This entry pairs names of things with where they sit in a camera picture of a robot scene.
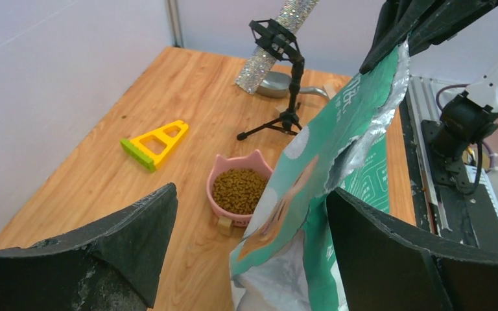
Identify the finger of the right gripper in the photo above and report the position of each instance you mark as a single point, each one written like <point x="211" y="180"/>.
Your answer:
<point x="423" y="23"/>

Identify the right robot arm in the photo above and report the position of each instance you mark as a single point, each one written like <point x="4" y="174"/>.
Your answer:
<point x="471" y="115"/>

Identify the yellow green triangular toy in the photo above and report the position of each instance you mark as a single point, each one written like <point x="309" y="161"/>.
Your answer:
<point x="153" y="148"/>

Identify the silver metal scoop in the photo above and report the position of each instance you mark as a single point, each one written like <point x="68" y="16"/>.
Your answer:
<point x="276" y="85"/>

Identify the green dog food bag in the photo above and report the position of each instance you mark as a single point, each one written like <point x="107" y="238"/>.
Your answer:
<point x="286" y="259"/>

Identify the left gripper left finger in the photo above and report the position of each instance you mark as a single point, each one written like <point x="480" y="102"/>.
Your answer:
<point x="113" y="263"/>

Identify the brown dog food kibble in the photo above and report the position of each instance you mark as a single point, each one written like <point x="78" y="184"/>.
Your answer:
<point x="238" y="190"/>

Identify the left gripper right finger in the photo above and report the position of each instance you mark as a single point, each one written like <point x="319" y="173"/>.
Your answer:
<point x="388" y="264"/>

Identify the pink pet bowl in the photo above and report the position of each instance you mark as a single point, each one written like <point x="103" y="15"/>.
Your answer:
<point x="254" y="161"/>

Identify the black mounting rail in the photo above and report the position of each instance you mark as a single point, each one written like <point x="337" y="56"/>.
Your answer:
<point x="452" y="199"/>

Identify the glitter silver microphone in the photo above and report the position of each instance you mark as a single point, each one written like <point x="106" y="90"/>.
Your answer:
<point x="275" y="40"/>

